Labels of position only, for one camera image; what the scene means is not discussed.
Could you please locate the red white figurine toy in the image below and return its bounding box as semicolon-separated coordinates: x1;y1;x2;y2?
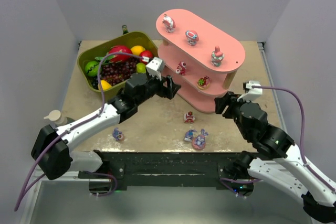
175;61;186;76

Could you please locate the pink egg strawberry toy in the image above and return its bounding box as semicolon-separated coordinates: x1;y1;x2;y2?
197;76;211;90

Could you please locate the red bear figurine toy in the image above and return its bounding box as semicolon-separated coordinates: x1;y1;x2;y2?
184;111;195;123

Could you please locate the pink hat figurine toy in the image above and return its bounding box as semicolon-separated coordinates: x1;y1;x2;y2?
211;46;224;67

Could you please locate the blue purple bunny toy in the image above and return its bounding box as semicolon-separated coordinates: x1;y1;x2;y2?
184;129;197;142

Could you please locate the pink oval figurine toy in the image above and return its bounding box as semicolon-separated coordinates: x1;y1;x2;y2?
185;30;199;46

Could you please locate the pink white figurine toy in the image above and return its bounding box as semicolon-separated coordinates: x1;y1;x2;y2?
162;14;176;33

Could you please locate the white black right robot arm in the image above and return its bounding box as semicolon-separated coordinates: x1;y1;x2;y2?
215;92;335;223

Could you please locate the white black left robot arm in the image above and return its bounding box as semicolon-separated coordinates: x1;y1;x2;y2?
31;73;181;180

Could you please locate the pink three-tier shelf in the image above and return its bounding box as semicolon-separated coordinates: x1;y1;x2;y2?
156;9;245;113

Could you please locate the green pear toy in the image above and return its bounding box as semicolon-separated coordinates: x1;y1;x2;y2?
136;62;146;73

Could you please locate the red apple toy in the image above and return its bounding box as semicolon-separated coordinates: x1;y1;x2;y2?
139;50;154;65

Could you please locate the purple grape bunch toy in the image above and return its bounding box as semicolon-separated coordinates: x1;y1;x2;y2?
100;57;140;86

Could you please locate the purple bunny pink disc toy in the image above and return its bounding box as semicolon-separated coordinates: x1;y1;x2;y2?
192;129;208;151

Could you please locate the red dragon fruit toy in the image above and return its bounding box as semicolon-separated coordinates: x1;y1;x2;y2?
103;45;132;64

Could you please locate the yellow lemon toy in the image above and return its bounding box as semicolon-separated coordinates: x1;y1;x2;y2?
98;80;112;91

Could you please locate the olive green plastic basket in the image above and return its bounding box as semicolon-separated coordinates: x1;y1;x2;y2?
77;31;158;100

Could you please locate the purple elephant figurine toy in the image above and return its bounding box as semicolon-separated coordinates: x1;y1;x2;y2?
112;127;124;141

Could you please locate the green glass bottle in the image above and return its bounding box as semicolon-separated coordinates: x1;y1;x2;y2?
122;25;129;35

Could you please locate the green lime toy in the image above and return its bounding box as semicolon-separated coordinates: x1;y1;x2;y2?
85;61;99;77

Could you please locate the green soap pump bottle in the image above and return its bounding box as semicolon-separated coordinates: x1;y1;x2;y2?
44;110;74;126

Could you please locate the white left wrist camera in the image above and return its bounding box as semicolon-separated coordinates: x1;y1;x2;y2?
145;57;165;81

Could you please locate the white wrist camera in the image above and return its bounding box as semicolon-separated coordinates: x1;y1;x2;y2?
237;80;263;102
145;57;165;81

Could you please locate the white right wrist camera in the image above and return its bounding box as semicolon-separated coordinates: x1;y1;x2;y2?
237;80;263;102

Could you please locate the aluminium frame rail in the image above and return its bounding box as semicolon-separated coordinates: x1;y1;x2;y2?
258;40;322;224

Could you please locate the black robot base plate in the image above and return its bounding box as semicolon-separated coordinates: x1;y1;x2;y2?
78;151;265;192

